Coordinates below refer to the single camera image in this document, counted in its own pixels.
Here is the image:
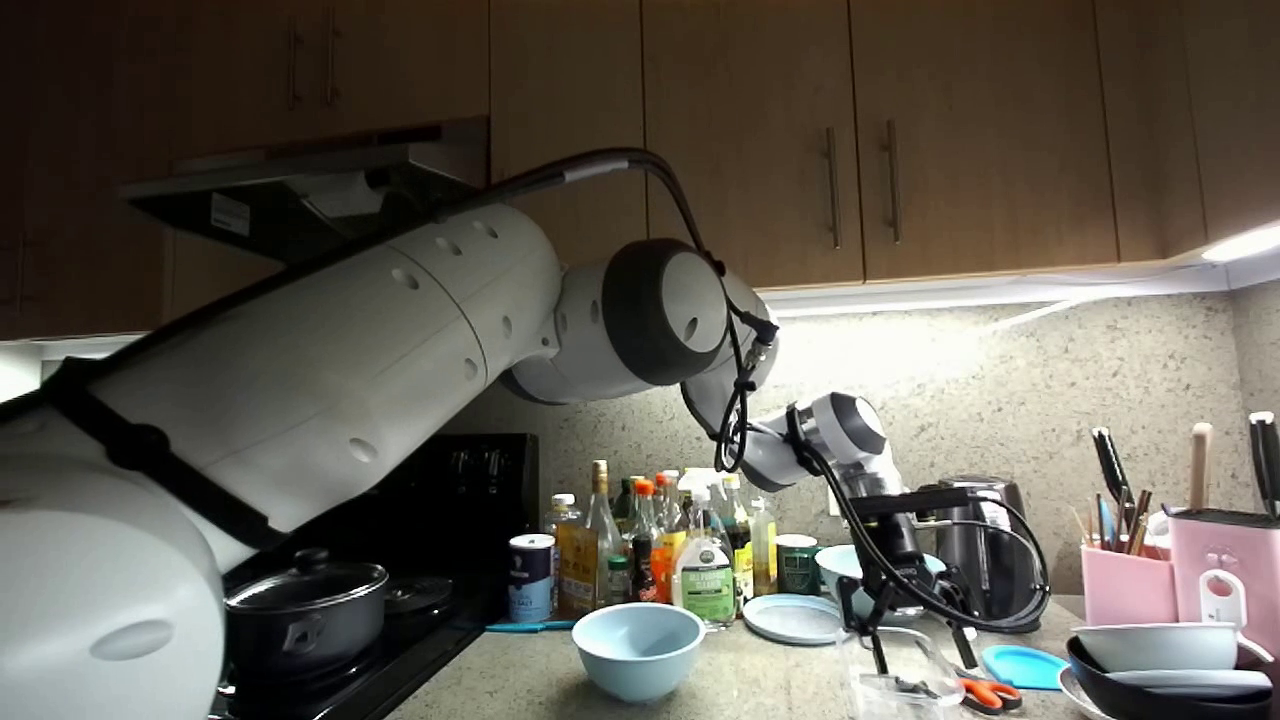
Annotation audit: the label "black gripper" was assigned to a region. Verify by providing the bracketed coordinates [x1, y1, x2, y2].
[849, 518, 977, 675]

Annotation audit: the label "silver spoon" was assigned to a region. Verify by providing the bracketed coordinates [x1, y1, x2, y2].
[890, 666, 958, 701]

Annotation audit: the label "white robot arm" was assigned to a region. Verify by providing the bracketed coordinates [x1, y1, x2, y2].
[0, 205, 775, 720]

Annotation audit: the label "clear plastic lunchbox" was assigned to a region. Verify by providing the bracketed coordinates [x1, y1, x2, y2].
[852, 672, 958, 720]

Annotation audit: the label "light blue back bowl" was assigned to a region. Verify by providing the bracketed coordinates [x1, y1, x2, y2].
[817, 546, 862, 600]

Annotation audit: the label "light blue bowl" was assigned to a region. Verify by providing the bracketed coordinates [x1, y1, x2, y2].
[817, 546, 862, 600]
[570, 606, 703, 703]

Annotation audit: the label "light blue front bowl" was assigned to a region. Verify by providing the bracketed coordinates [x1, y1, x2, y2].
[570, 606, 703, 703]

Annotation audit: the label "blue round lid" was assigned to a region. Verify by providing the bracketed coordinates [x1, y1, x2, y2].
[984, 645, 1062, 694]

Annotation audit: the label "black electric kettle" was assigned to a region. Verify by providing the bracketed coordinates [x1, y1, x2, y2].
[937, 478, 1043, 634]

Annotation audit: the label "green lidded jar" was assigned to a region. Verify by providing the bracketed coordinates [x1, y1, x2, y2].
[775, 531, 820, 595]

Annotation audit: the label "white round lid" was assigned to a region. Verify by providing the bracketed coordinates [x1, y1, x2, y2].
[743, 592, 849, 647]

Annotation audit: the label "pink utensil holder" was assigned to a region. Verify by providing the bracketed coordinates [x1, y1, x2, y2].
[1079, 546, 1175, 623]

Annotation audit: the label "green spray bottle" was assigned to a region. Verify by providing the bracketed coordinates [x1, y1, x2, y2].
[673, 474, 737, 627]

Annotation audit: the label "red capped sauce bottle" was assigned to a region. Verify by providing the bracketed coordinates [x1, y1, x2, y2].
[630, 478, 673, 606]

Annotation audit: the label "pink knife block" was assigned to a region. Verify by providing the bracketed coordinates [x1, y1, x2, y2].
[1171, 508, 1280, 653]

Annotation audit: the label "yellow oil bottle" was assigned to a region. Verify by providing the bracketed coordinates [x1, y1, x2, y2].
[550, 492, 595, 616]

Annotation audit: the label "white salt canister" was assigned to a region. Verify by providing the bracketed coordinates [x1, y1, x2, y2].
[509, 531, 557, 623]

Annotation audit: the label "black stove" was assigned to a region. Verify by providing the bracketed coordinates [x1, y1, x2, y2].
[216, 432, 539, 720]

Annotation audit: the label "black cooking pot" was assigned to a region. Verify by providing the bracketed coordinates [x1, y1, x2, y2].
[225, 548, 387, 675]

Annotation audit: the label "range hood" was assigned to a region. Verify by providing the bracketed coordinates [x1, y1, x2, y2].
[122, 119, 486, 264]

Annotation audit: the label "orange handled scissors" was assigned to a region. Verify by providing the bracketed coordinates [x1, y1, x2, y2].
[929, 647, 1022, 718]

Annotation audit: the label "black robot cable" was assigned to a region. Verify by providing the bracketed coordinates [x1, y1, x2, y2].
[503, 143, 1056, 638]

